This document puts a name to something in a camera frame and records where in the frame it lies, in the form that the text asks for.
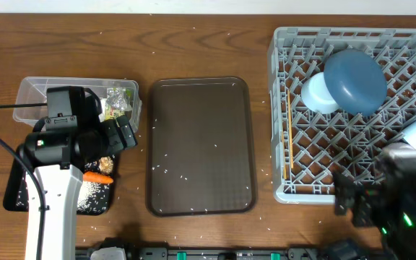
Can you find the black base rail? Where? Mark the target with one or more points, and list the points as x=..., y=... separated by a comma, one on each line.
x=113, y=248

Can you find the brown serving tray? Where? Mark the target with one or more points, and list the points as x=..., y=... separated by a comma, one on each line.
x=200, y=148

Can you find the blue plate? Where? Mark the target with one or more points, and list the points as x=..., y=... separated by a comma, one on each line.
x=355, y=81

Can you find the brown food scrap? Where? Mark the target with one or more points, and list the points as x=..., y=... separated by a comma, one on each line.
x=105, y=165

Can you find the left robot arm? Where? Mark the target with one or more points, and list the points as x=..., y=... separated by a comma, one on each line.
x=54, y=156

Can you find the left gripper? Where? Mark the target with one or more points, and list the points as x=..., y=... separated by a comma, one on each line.
x=120, y=141

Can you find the black tray bin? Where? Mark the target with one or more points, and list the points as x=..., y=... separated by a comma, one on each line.
x=11, y=187

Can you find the light blue bowl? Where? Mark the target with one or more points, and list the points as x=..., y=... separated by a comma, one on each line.
x=316, y=97

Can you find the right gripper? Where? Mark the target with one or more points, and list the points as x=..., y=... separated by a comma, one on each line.
x=367, y=198

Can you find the white rice pile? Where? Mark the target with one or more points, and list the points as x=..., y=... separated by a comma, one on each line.
x=92, y=196

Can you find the clear plastic bin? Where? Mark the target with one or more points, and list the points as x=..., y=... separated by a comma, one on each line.
x=33, y=90

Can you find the wooden chopstick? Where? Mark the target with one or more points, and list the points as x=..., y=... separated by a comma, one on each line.
x=290, y=129
x=284, y=157

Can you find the yellow snack wrapper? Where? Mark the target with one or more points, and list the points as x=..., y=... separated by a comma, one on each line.
x=118, y=102

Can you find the orange carrot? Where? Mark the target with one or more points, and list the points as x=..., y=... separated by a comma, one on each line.
x=97, y=178

